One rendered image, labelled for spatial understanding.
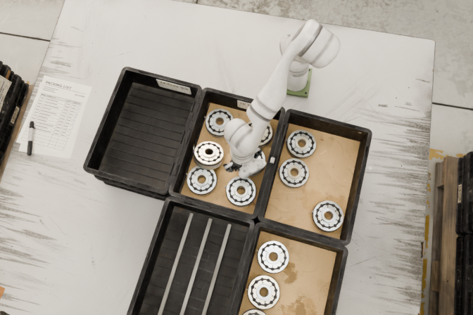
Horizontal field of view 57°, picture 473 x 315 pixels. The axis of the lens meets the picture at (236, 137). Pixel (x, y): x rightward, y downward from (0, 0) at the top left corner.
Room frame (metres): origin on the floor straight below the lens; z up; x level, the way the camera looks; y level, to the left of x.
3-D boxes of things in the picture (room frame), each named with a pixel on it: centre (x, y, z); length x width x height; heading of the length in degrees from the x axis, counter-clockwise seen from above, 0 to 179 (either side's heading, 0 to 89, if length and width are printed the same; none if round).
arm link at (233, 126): (0.38, -0.01, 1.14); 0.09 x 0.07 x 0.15; 42
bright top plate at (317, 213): (0.18, -0.29, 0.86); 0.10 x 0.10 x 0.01
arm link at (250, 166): (0.35, -0.02, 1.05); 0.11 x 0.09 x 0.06; 27
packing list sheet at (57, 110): (0.66, 0.72, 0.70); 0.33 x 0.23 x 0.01; 166
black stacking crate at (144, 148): (0.51, 0.31, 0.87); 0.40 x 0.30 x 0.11; 161
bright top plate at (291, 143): (0.44, -0.23, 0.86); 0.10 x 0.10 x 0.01
